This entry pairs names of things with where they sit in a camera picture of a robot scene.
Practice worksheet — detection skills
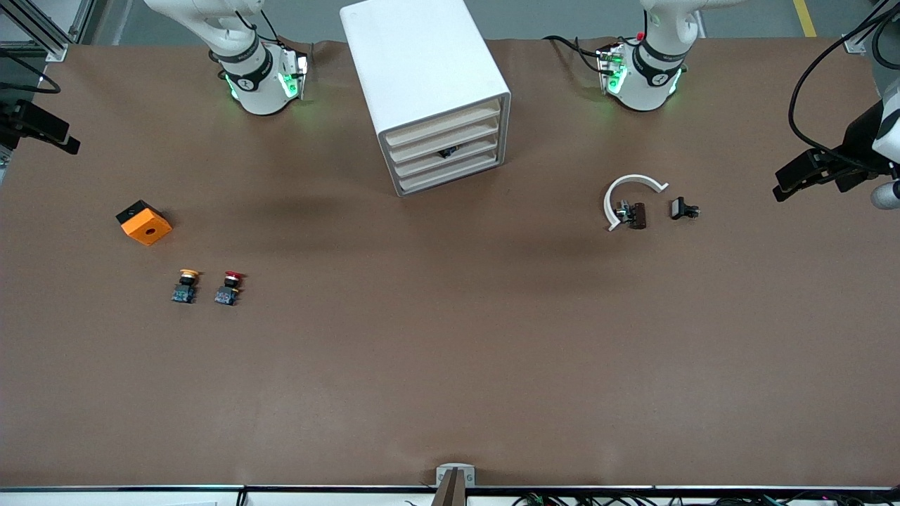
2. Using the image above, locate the red push button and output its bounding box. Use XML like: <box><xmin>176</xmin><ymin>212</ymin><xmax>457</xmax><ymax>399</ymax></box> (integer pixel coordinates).
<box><xmin>214</xmin><ymin>271</ymin><xmax>245</xmax><ymax>307</ymax></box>

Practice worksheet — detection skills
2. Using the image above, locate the drawer with black handle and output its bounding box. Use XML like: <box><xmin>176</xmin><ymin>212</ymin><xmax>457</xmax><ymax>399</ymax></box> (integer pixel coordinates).
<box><xmin>389</xmin><ymin>119</ymin><xmax>503</xmax><ymax>165</ymax></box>

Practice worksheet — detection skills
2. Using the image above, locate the yellow push button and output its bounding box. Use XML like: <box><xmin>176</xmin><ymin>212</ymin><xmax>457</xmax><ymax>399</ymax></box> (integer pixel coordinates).
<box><xmin>171</xmin><ymin>268</ymin><xmax>203</xmax><ymax>305</ymax></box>

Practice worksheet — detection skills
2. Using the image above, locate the beige cabinet drawer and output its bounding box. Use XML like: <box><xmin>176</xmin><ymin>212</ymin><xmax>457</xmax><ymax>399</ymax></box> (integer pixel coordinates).
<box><xmin>397</xmin><ymin>151</ymin><xmax>505</xmax><ymax>195</ymax></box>
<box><xmin>393</xmin><ymin>135</ymin><xmax>503</xmax><ymax>181</ymax></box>
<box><xmin>385</xmin><ymin>103</ymin><xmax>502</xmax><ymax>150</ymax></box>

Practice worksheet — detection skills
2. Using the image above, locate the white drawer cabinet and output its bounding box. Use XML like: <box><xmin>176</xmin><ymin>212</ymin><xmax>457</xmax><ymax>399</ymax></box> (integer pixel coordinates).
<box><xmin>340</xmin><ymin>0</ymin><xmax>512</xmax><ymax>198</ymax></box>

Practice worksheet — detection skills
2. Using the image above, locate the dark brown component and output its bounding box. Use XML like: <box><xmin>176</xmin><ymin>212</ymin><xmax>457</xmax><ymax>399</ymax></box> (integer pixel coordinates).
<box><xmin>615</xmin><ymin>200</ymin><xmax>648</xmax><ymax>231</ymax></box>

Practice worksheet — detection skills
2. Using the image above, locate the white curved plastic piece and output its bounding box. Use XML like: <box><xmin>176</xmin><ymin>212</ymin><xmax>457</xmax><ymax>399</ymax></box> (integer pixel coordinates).
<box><xmin>603</xmin><ymin>174</ymin><xmax>669</xmax><ymax>233</ymax></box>

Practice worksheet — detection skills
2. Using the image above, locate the silver base connector block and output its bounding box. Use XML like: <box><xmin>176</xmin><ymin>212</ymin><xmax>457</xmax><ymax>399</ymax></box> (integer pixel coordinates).
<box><xmin>280</xmin><ymin>44</ymin><xmax>311</xmax><ymax>100</ymax></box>
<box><xmin>596</xmin><ymin>42</ymin><xmax>629</xmax><ymax>96</ymax></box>

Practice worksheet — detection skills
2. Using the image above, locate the brown table mat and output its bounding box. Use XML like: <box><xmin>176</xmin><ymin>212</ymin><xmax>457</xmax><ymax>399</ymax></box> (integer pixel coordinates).
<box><xmin>0</xmin><ymin>37</ymin><xmax>900</xmax><ymax>489</ymax></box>

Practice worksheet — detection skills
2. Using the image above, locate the aluminium frame profile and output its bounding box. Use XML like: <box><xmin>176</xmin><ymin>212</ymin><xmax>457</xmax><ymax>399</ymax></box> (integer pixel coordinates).
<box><xmin>842</xmin><ymin>0</ymin><xmax>900</xmax><ymax>56</ymax></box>
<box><xmin>0</xmin><ymin>0</ymin><xmax>96</xmax><ymax>63</ymax></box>

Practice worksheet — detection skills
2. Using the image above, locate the orange black switch box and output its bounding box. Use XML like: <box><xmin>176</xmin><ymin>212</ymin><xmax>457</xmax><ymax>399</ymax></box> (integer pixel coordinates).
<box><xmin>115</xmin><ymin>200</ymin><xmax>173</xmax><ymax>247</ymax></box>

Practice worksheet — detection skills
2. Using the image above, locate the black base cable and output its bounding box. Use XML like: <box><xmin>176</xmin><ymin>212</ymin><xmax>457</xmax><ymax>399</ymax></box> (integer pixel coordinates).
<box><xmin>543</xmin><ymin>34</ymin><xmax>605</xmax><ymax>71</ymax></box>

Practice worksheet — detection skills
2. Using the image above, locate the white table edge rail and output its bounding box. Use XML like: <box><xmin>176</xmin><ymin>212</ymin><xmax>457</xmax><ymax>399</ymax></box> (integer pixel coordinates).
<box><xmin>0</xmin><ymin>485</ymin><xmax>900</xmax><ymax>506</ymax></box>

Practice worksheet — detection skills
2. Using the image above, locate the grey metal clamp bracket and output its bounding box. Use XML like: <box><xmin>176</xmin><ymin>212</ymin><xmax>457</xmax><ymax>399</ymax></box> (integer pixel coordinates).
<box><xmin>435</xmin><ymin>463</ymin><xmax>477</xmax><ymax>487</ymax></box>

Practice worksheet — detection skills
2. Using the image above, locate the brown tapered post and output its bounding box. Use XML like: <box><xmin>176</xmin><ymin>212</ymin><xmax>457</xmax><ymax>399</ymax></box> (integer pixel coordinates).
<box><xmin>431</xmin><ymin>468</ymin><xmax>470</xmax><ymax>506</ymax></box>

